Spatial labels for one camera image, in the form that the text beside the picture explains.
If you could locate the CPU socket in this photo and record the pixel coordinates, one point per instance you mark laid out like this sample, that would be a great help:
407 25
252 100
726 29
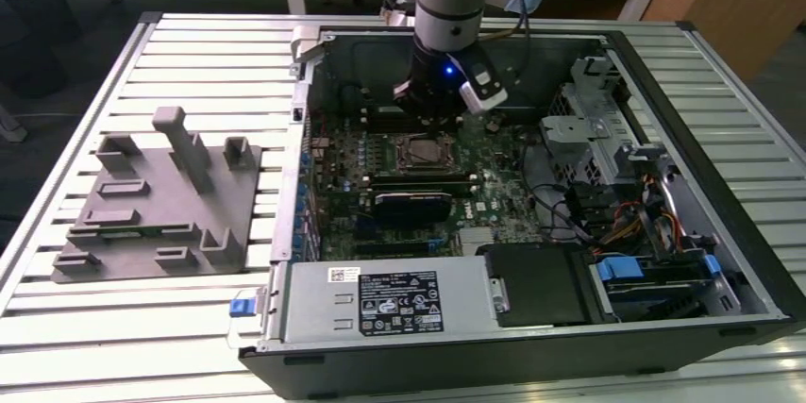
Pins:
400 165

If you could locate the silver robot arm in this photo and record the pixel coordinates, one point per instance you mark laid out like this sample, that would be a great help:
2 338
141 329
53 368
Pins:
447 6

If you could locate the short black expansion slot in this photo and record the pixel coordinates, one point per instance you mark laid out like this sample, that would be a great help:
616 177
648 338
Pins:
393 248

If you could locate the green motherboard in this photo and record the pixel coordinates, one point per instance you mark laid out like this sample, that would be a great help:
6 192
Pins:
503 172

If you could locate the grey stand foot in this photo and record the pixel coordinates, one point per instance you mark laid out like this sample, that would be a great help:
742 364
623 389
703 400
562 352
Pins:
12 131

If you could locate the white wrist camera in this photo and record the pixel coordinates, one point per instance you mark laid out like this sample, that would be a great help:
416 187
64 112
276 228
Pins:
482 103

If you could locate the round coin battery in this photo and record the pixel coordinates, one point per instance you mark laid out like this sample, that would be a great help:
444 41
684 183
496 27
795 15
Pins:
495 123

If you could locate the black open PC case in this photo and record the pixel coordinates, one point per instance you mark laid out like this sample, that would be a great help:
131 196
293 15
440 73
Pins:
440 370

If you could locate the black graphics card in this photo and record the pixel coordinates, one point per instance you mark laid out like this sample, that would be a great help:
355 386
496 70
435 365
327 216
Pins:
412 209

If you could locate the grey parts rack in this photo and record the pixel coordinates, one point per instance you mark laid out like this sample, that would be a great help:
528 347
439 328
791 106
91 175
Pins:
163 252

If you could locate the silver metal drive cage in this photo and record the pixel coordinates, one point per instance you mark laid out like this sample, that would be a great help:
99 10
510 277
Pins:
566 134

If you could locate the green RAM stick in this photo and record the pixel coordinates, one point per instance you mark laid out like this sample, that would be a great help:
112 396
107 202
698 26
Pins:
135 233

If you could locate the silver CPU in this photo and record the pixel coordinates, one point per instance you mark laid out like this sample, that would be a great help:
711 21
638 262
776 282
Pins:
424 154

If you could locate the blue case latch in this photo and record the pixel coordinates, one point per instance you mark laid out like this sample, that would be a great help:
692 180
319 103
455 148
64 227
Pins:
241 308

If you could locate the silver chip heat sink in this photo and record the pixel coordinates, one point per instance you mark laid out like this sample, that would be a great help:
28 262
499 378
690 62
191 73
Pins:
478 239

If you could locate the brown wooden cabinet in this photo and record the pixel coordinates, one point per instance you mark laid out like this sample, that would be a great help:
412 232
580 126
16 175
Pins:
743 6

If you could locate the silver power supply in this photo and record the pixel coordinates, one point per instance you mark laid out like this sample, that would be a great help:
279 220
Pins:
315 304

